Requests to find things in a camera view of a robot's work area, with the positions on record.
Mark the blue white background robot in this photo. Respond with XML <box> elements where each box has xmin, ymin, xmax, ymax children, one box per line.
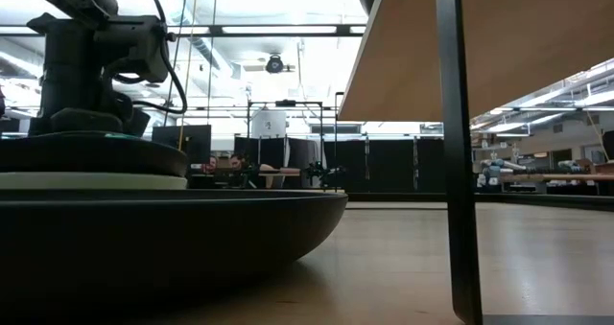
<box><xmin>479</xmin><ymin>157</ymin><xmax>527</xmax><ymax>189</ymax></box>

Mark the black round ceiling fixture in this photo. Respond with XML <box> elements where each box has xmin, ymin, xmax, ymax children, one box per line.
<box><xmin>264</xmin><ymin>53</ymin><xmax>286</xmax><ymax>75</ymax></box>

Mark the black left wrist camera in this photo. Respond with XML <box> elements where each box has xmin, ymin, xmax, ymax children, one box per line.
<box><xmin>93</xmin><ymin>14</ymin><xmax>171</xmax><ymax>84</ymax></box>

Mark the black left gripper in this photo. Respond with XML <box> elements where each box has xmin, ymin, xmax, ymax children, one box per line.
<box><xmin>27</xmin><ymin>12</ymin><xmax>152</xmax><ymax>137</ymax></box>

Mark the black monitor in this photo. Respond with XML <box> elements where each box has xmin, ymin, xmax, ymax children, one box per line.
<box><xmin>151</xmin><ymin>124</ymin><xmax>213</xmax><ymax>168</ymax></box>

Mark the black metal frame stand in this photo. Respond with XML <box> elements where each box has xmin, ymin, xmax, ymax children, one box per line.
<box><xmin>246</xmin><ymin>99</ymin><xmax>325</xmax><ymax>193</ymax></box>

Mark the black overhead rig beam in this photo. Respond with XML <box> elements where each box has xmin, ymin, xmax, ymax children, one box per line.
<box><xmin>0</xmin><ymin>23</ymin><xmax>367</xmax><ymax>39</ymax></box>

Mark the dark blue deep plate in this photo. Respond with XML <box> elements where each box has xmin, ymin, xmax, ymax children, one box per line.
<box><xmin>0</xmin><ymin>189</ymin><xmax>349</xmax><ymax>313</ymax></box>
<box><xmin>0</xmin><ymin>130</ymin><xmax>190</xmax><ymax>178</ymax></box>

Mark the wooden shelf with black legs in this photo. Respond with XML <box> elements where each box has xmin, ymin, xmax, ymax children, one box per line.
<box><xmin>334</xmin><ymin>0</ymin><xmax>614</xmax><ymax>325</ymax></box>

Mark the thin hanging black cable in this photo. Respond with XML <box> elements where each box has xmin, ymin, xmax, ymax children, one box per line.
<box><xmin>206</xmin><ymin>0</ymin><xmax>220</xmax><ymax>126</ymax></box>

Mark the black partition wall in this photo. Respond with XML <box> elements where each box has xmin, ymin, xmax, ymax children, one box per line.
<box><xmin>233</xmin><ymin>136</ymin><xmax>445</xmax><ymax>195</ymax></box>

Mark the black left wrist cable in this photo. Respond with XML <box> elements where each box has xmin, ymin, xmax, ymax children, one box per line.
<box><xmin>113</xmin><ymin>0</ymin><xmax>189</xmax><ymax>116</ymax></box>

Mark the white sign board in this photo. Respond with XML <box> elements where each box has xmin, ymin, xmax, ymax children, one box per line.
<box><xmin>249</xmin><ymin>109</ymin><xmax>288</xmax><ymax>140</ymax></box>

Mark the hanging yellow cable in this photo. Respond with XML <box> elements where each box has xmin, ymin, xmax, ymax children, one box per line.
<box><xmin>174</xmin><ymin>0</ymin><xmax>199</xmax><ymax>153</ymax></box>

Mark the black aluminium table frame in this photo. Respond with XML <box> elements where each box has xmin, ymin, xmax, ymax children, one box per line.
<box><xmin>344</xmin><ymin>192</ymin><xmax>614</xmax><ymax>214</ymax></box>

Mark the long wooden background table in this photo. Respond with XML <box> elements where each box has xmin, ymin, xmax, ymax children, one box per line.
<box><xmin>498</xmin><ymin>172</ymin><xmax>614</xmax><ymax>184</ymax></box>

